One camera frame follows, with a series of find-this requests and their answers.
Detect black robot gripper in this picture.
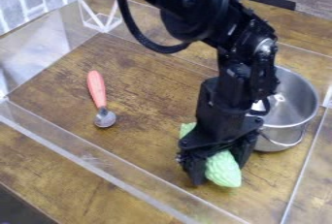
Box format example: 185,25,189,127
180,78,264,186

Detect green bitter gourd toy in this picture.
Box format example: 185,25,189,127
178,121,244,189

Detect silver metal pot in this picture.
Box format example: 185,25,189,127
255,66,319,152

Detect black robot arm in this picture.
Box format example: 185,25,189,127
117,0,280,185

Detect clear acrylic enclosure walls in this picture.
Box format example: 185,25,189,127
0,2,332,224

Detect orange handled metal scoop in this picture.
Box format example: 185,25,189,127
87,70,117,128

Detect clear acrylic triangular bracket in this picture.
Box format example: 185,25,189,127
78,0,123,33

